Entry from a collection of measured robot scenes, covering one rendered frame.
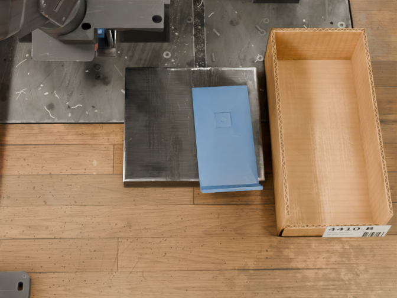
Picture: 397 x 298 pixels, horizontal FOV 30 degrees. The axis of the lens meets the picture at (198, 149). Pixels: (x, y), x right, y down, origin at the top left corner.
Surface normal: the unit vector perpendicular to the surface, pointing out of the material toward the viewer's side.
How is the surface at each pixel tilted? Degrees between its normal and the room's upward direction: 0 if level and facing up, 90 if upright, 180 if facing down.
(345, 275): 0
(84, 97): 0
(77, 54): 29
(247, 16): 0
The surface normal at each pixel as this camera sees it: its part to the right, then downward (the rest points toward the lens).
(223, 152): 0.04, -0.44
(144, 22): 0.06, 0.06
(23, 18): 0.84, 0.51
